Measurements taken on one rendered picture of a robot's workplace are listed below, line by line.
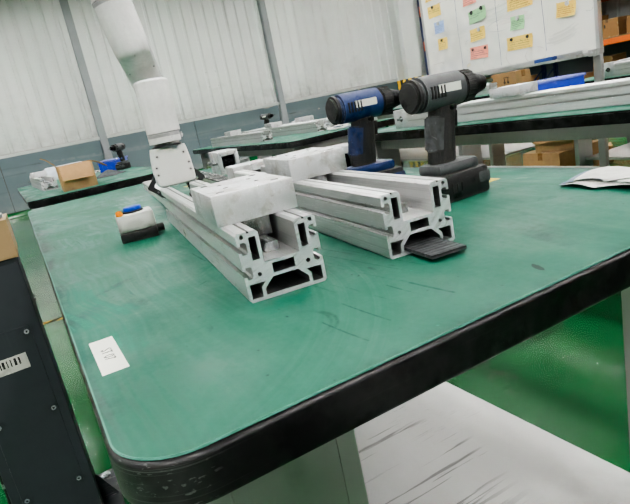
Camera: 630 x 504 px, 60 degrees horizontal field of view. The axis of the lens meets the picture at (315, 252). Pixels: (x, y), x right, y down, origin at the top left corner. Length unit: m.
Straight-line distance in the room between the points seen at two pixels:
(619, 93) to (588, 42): 1.61
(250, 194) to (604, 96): 1.76
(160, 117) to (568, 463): 1.18
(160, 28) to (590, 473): 12.54
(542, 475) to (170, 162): 1.09
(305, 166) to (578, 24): 3.04
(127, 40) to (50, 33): 11.28
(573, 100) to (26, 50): 11.29
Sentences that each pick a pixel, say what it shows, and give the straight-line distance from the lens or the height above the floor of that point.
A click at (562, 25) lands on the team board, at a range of 3.94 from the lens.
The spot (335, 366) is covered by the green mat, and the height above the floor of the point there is 0.78.
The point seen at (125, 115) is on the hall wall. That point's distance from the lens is 12.68.
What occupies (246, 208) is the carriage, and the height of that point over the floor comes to 0.88.
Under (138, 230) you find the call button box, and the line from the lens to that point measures 1.27.
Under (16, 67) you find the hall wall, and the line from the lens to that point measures 12.58.
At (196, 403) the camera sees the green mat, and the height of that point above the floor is 0.78.
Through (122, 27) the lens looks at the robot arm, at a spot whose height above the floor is 1.25.
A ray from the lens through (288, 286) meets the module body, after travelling 0.67.
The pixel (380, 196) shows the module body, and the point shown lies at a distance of 0.70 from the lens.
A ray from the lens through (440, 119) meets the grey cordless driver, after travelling 0.99.
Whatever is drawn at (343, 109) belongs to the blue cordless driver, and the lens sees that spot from 1.14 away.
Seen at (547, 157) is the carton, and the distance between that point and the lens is 5.00.
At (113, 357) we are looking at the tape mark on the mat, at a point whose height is 0.78.
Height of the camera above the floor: 0.99
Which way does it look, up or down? 15 degrees down
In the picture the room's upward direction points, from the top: 11 degrees counter-clockwise
